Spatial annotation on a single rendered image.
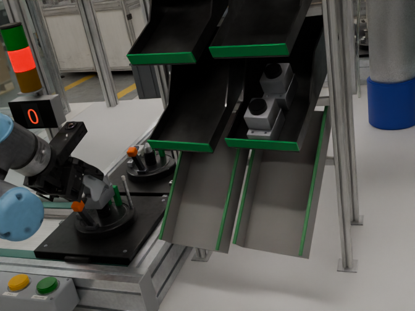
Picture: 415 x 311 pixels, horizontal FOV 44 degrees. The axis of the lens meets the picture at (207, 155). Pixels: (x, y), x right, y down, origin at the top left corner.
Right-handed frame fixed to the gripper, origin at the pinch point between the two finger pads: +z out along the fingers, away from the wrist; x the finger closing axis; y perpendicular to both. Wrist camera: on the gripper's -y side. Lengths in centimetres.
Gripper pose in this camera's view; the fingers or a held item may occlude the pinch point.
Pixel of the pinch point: (95, 182)
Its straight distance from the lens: 115.7
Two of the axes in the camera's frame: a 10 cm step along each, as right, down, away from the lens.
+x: 9.3, -0.2, -3.6
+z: 3.4, 3.6, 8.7
